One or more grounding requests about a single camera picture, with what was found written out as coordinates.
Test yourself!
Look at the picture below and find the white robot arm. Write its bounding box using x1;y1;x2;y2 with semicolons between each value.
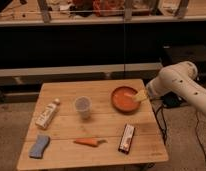
132;61;206;116

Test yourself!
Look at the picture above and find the translucent ceramic cup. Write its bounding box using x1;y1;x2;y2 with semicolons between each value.
74;96;91;119

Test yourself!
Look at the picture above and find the orange round plate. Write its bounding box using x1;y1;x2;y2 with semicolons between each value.
111;86;140;113

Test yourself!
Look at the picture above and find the black box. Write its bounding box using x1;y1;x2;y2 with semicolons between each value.
161;45;206;74

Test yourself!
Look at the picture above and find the orange carrot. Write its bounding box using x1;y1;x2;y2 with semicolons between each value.
75;138;106;147

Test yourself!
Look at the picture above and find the wooden table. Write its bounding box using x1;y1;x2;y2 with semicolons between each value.
17;79;168;171

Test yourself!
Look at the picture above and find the long wooden shelf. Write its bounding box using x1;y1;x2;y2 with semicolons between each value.
0;0;206;27

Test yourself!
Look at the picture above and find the white bottle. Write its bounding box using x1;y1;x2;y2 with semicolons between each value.
35;98;60;129

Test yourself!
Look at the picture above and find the blue sponge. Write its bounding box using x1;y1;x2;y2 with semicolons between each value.
29;135;50;159

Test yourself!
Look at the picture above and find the black cable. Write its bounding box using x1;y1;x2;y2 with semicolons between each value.
153;103;168;145

